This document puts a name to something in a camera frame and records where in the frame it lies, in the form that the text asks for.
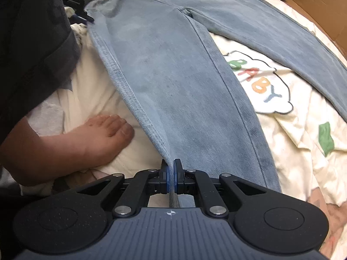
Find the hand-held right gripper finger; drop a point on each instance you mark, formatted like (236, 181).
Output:
(168, 178)
(174, 178)

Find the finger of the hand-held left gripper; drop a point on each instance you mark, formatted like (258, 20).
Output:
(81, 19)

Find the light blue jeans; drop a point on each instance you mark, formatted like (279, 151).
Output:
(176, 86)

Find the person's dark shorts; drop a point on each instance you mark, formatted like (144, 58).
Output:
(27, 46)

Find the person's bare foot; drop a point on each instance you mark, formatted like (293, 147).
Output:
(95, 143)

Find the cream bear print bed sheet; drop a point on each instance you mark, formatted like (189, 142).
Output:
(298, 130)

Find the flattened brown cardboard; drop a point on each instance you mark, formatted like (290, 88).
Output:
(320, 2)

